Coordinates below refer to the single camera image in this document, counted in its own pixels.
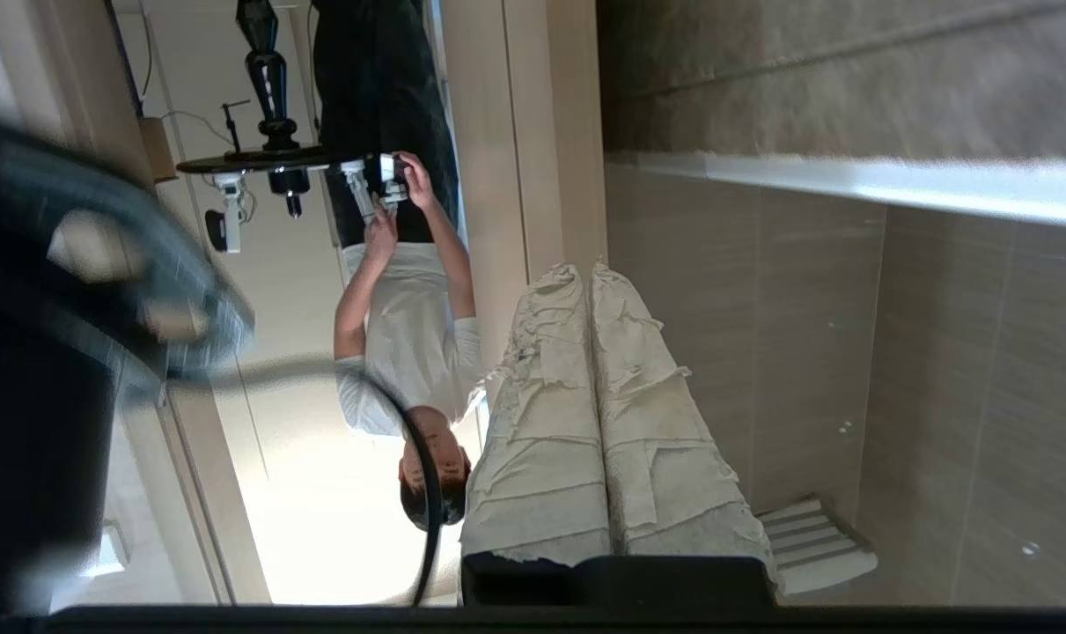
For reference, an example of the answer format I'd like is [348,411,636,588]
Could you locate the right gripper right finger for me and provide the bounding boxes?
[590,258,778,593]

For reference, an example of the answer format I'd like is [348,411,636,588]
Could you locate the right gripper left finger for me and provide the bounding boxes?
[459,262,614,566]

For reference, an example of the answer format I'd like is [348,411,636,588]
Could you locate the black white teleoperation controller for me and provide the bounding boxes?
[377,153,410,210]

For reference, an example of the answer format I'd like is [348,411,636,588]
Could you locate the white handheld teleoperation controller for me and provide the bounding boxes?
[339,158,380,226]

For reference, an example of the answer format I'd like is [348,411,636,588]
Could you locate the person's left forearm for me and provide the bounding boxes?
[334,255,394,362]

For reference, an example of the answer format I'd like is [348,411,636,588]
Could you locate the person's right forearm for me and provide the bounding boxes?
[423,201,478,322]

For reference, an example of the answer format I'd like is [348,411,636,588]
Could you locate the person's left hand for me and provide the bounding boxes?
[364,205,400,267]

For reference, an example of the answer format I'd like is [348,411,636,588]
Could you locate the person's right hand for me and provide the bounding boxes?
[394,151,438,212]

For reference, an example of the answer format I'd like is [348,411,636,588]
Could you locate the person in white shirt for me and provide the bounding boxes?
[311,0,488,534]

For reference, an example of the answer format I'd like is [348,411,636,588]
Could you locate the white stone ledge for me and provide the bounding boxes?
[605,150,1066,232]

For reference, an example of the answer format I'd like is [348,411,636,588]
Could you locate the white hanging stand device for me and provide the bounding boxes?
[205,171,250,256]

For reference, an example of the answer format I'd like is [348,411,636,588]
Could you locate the black teleoperation stand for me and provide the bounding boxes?
[176,0,333,221]

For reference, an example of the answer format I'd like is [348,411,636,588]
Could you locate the smooth black camera cable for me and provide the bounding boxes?
[167,352,447,608]

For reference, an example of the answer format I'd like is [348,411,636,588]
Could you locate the beige wooden door frame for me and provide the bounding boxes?
[440,0,606,362]

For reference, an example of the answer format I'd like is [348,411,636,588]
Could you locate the small brown wall box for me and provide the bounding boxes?
[138,114,179,184]

